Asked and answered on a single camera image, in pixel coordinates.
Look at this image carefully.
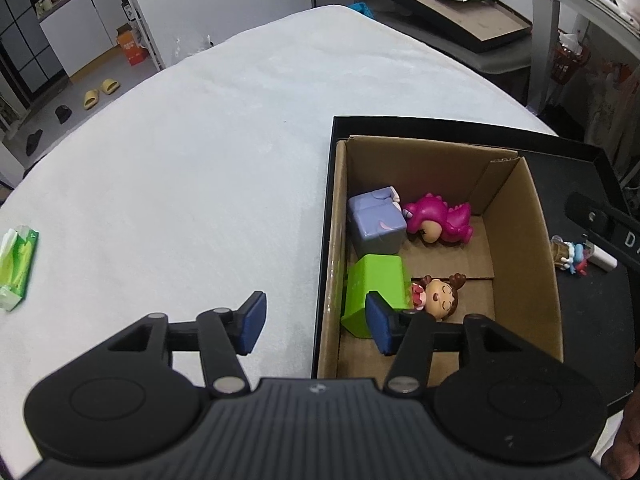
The lavender cube toy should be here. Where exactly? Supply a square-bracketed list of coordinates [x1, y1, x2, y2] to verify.
[347, 186, 407, 257]

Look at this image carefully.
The green hexagonal container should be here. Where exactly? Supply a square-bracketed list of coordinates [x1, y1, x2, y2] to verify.
[341, 254, 410, 338]

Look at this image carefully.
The reindeer girl figurine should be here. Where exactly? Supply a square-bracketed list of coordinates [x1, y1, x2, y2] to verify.
[409, 273, 466, 321]

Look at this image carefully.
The yellow slipper pair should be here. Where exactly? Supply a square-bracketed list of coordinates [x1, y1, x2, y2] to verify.
[82, 78, 120, 110]

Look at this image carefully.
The blue smurf figurine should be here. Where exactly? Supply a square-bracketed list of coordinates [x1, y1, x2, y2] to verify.
[550, 235, 588, 276]

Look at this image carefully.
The black shallow tray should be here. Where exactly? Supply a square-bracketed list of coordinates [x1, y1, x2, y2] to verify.
[312, 116, 639, 403]

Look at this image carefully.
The white table cloth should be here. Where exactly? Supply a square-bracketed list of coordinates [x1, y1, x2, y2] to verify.
[1, 6, 546, 477]

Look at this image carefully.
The orange cardboard box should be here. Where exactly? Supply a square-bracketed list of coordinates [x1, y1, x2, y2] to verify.
[116, 24, 148, 66]

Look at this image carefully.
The green tissue pack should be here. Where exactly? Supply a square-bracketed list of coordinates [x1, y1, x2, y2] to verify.
[0, 226, 39, 312]

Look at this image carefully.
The black framed board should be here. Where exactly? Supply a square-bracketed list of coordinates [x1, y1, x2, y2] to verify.
[390, 0, 532, 53]

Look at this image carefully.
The pink dinosaur toy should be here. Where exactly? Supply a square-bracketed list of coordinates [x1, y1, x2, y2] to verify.
[401, 193, 474, 244]

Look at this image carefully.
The brown cardboard box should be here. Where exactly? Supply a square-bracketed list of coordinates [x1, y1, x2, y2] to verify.
[314, 136, 564, 380]

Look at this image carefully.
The grey desk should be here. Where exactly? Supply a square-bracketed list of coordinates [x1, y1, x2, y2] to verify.
[527, 0, 639, 115]

